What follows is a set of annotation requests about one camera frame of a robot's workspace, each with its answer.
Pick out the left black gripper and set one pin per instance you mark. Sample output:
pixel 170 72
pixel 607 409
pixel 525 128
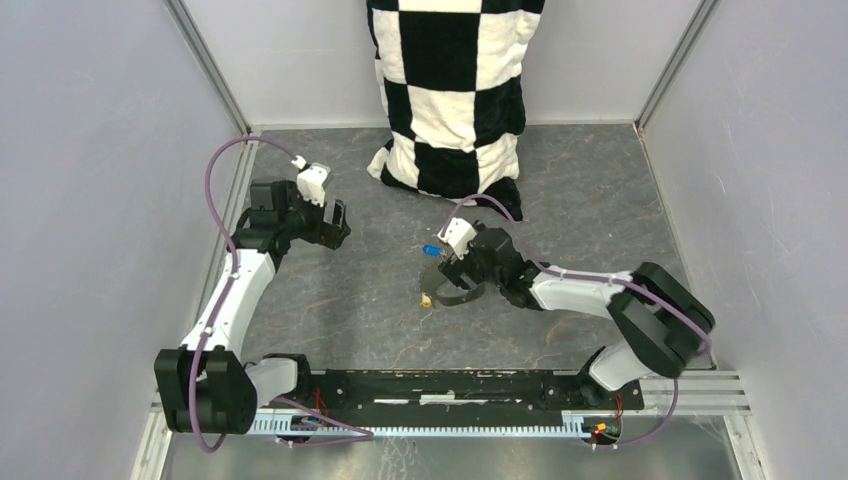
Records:
pixel 325 233

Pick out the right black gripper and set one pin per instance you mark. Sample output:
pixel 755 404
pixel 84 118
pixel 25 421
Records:
pixel 453 268

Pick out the blue key tag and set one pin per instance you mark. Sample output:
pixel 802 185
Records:
pixel 432 250

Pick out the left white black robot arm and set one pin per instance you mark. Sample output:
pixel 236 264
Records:
pixel 204 384

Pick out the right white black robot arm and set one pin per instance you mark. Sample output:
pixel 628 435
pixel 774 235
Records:
pixel 663 325

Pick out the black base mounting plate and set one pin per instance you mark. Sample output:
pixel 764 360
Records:
pixel 458 398

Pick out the black white checkered pillow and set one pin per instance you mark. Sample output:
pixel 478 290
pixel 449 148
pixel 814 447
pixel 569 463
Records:
pixel 450 81

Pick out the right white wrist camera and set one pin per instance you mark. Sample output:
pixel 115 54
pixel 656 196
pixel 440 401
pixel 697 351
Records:
pixel 457 233

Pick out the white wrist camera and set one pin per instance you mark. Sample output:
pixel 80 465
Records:
pixel 457 233
pixel 311 180

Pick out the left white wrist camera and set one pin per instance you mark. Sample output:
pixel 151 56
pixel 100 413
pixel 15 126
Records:
pixel 311 180

